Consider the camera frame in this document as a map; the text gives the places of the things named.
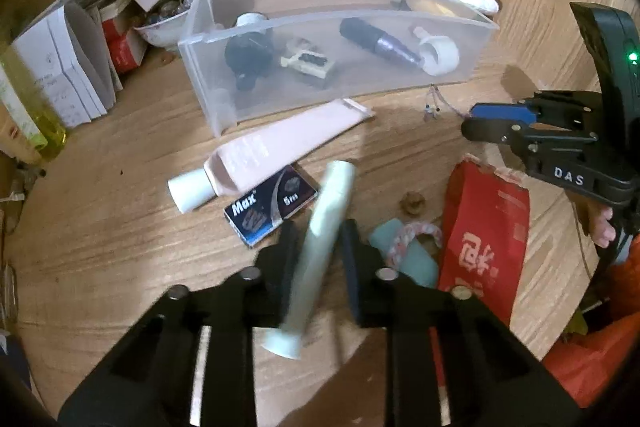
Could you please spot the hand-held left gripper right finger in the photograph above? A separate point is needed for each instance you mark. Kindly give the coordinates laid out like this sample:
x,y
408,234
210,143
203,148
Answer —
x,y
352,277

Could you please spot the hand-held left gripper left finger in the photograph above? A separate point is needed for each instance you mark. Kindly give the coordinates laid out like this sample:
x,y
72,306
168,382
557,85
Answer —
x,y
287,257

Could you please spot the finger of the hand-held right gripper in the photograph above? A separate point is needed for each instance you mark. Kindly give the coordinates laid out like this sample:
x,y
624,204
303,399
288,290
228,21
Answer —
x,y
490,129
500,110

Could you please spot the light green tube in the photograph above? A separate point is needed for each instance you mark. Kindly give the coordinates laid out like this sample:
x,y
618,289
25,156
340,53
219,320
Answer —
x,y
320,232

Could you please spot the small teal tube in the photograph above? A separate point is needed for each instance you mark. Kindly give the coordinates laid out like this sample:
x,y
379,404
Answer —
x,y
420,264

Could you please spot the white roller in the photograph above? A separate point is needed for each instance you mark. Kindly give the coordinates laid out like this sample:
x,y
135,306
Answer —
x,y
440,54

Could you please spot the red foil pouch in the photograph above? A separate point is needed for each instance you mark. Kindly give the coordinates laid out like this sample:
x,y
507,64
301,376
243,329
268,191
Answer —
x,y
485,232

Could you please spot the pink tube with white cap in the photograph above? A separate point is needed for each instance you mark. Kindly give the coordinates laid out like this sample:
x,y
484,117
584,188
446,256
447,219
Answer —
x,y
260,152

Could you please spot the clear plastic storage bin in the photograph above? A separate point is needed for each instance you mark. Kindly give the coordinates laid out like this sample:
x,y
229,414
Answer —
x,y
350,79

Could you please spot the dark purple mini bottle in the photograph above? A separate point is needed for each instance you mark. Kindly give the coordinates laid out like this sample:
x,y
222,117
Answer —
x,y
370,38

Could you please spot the white dotted mahjong tile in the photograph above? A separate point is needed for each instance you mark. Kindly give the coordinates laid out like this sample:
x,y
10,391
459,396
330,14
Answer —
x,y
307,59

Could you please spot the dark green spray bottle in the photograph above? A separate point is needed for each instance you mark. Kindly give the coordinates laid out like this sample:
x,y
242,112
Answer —
x,y
247,54

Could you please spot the person's right hand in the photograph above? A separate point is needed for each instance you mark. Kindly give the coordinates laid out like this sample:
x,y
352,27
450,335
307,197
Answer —
x,y
602,227

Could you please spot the small black cardboard box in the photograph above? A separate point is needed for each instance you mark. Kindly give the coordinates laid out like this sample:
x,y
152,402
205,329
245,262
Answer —
x,y
270,207

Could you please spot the small brown charm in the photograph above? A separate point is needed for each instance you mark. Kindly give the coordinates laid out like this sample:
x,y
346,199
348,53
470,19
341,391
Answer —
x,y
413,203

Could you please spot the orange clothing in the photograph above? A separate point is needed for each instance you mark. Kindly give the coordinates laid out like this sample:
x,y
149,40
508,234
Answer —
x,y
600,347

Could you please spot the white bowl of marbles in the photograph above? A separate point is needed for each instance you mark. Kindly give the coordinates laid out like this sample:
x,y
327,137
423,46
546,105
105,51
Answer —
x,y
162,29

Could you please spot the red boxes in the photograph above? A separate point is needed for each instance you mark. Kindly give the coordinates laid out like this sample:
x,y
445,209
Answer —
x,y
125,47

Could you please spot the yellow spray bottle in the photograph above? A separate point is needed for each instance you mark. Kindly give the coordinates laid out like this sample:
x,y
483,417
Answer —
x,y
35,127

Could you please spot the folded white papers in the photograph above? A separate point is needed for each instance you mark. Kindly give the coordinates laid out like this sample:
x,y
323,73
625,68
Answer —
x,y
65,67

